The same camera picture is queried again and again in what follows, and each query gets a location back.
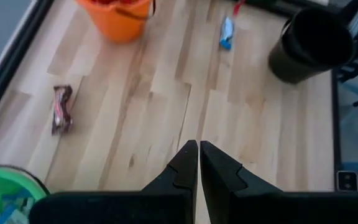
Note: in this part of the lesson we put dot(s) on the red Skittles candy bag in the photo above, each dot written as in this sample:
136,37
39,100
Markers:
113,1

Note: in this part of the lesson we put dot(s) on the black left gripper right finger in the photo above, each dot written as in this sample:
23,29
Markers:
219,174

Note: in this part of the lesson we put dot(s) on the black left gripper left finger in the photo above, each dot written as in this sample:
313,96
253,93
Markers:
185,168

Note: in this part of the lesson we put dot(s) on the orange jack-o'-lantern bucket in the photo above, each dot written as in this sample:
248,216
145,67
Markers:
117,25

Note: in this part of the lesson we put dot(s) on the brown Snickers candy bar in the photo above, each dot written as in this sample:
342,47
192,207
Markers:
61,109

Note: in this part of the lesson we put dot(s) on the black plastic bucket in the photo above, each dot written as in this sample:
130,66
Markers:
309,37

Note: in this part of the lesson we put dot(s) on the white and blue candy bar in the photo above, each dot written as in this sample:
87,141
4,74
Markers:
14,207
227,34

